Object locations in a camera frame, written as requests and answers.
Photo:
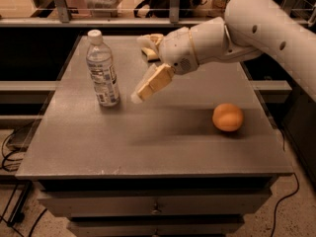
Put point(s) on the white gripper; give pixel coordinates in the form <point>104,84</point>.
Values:
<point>177,49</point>

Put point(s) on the clear plastic water bottle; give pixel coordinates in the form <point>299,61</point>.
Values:
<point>99,59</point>

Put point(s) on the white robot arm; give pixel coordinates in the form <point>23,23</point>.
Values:
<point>247,29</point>

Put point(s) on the yellow sponge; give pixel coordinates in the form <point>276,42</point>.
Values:
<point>151,54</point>

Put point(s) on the black bag on shelf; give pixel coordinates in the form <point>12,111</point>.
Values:
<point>162,8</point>

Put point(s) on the clear plastic container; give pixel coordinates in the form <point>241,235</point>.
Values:
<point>103,8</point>

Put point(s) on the orange ball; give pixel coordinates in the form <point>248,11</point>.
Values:
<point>227,117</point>

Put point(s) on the grey drawer cabinet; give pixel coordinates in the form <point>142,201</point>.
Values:
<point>167,144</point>

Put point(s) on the metal railing shelf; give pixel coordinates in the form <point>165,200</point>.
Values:
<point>29,13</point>

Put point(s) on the upper grey drawer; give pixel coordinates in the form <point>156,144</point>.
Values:
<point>102,204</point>

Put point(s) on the grey drawer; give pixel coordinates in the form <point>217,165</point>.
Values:
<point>102,204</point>
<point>152,228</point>

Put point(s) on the lower grey drawer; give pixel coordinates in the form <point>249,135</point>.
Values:
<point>152,228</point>

